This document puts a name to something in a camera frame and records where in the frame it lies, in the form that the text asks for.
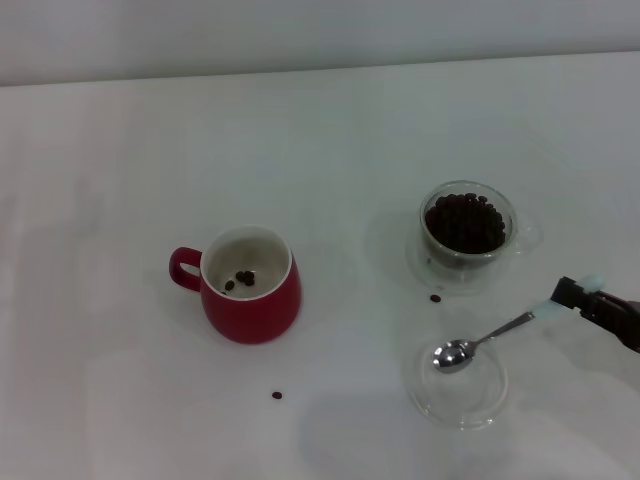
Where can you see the small clear glass dish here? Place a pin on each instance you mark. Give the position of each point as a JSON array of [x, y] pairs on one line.
[[460, 405]]

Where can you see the clear glass cup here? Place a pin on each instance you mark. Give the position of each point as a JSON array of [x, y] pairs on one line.
[[510, 210]]

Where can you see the clear glass saucer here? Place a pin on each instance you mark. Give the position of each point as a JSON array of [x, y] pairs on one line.
[[417, 265]]

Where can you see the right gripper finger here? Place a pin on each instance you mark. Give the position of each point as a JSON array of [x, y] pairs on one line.
[[570, 295], [622, 332]]

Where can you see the pile of coffee beans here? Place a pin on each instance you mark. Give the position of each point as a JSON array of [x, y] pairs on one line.
[[465, 222]]

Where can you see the red ceramic mug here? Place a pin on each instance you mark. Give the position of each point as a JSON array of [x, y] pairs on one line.
[[255, 315]]

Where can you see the small portion of coffee beans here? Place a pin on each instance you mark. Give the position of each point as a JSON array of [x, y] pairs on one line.
[[245, 277]]

